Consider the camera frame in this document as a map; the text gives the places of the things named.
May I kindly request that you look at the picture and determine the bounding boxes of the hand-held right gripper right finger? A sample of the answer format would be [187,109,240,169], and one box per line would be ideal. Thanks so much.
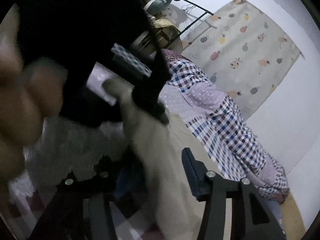
[181,147,288,240]

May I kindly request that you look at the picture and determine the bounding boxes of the khaki pants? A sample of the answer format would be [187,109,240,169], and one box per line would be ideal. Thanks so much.
[102,77,218,240]

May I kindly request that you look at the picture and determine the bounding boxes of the person's left hand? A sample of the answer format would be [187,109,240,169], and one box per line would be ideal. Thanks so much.
[0,5,68,200]

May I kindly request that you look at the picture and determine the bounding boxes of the pineapple print wall cloth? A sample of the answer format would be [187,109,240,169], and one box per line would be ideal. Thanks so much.
[180,0,307,120]

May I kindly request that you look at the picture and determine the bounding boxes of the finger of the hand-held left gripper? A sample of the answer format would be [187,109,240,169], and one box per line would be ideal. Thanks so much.
[112,27,171,125]

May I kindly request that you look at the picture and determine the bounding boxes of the checked bed sheet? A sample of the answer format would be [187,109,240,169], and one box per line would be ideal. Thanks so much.
[7,44,225,240]

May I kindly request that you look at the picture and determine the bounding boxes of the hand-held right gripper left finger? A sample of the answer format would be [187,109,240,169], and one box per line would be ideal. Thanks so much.
[27,171,118,240]

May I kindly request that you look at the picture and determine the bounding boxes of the checked quilt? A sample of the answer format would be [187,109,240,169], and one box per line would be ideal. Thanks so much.
[160,49,290,203]

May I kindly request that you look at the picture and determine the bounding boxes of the black clothes rack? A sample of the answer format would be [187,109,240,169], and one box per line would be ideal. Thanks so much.
[172,0,215,48]

